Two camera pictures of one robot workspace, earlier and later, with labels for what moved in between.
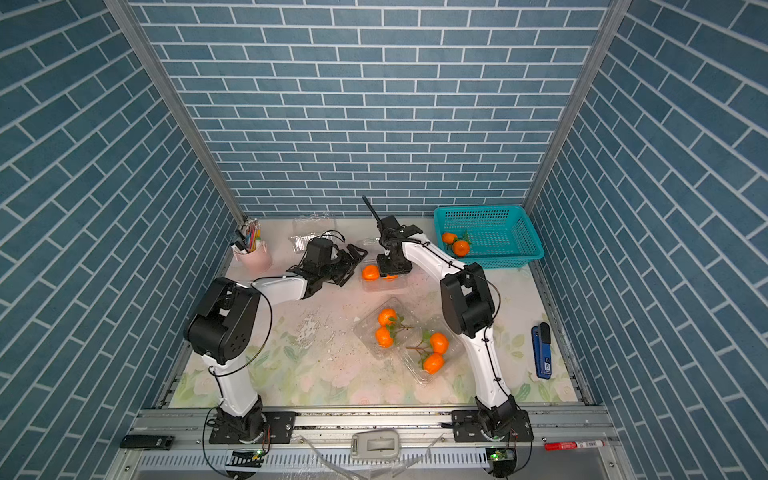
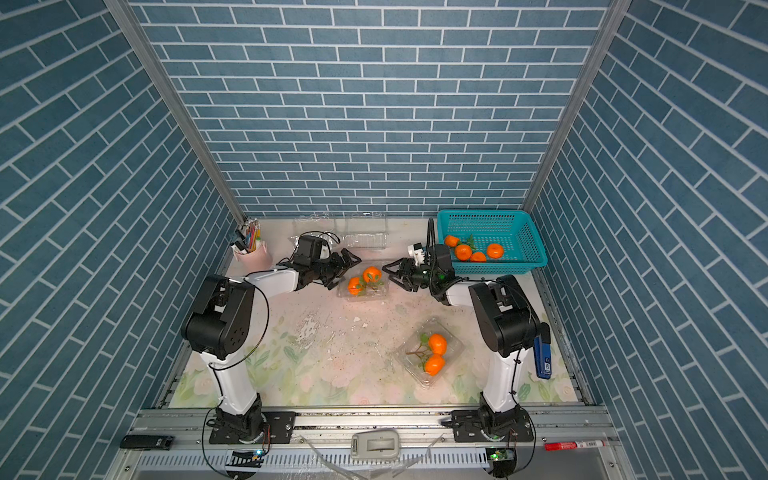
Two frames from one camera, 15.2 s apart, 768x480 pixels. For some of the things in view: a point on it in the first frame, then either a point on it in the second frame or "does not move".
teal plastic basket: [500, 236] does not move
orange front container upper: [439, 343] does not move
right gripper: [382, 264] -> [409, 282]
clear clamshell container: [407, 326] -> [364, 282]
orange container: [384, 316] -> [372, 274]
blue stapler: [541, 336] does not move
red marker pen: [573, 445] does not move
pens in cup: [253, 234] does not move
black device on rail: [146, 442] does not move
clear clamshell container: [300, 242] -> [325, 225]
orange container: [383, 337] -> [352, 285]
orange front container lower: [433, 363] does not move
